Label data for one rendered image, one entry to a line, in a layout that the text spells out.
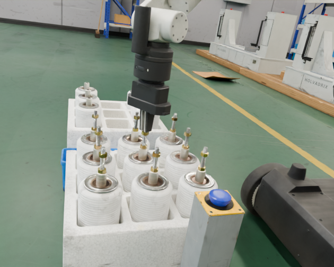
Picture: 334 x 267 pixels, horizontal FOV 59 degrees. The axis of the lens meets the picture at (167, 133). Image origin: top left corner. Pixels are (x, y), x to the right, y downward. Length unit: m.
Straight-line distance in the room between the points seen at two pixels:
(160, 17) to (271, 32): 3.36
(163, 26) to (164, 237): 0.46
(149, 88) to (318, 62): 2.84
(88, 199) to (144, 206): 0.12
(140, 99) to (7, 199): 0.58
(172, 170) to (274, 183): 0.33
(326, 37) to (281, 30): 0.75
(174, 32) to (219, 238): 0.42
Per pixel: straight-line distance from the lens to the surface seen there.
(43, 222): 0.98
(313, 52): 3.43
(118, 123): 1.27
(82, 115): 1.15
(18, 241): 0.94
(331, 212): 0.92
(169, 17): 0.66
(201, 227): 0.56
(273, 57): 4.05
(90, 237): 0.67
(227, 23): 5.24
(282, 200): 0.93
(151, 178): 0.69
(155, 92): 0.69
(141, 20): 0.66
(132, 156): 0.80
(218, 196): 0.55
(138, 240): 0.69
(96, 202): 0.65
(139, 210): 0.70
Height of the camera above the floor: 0.62
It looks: 22 degrees down
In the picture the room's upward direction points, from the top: 8 degrees clockwise
